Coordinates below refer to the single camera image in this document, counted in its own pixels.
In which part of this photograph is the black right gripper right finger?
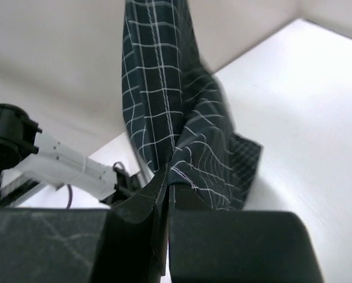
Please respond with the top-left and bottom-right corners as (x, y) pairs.
(169, 185), (323, 282)

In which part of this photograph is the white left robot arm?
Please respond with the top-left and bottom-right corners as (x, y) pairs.
(0, 103), (149, 207)

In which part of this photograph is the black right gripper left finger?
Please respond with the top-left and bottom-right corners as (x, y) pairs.
(0, 170), (167, 282)

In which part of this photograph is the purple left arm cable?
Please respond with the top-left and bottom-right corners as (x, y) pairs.
(65, 183), (75, 210)

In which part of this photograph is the dark checked pillowcase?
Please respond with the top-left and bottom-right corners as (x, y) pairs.
(121, 1), (261, 210)

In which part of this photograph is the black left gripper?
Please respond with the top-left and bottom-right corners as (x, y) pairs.
(98, 162), (152, 209)

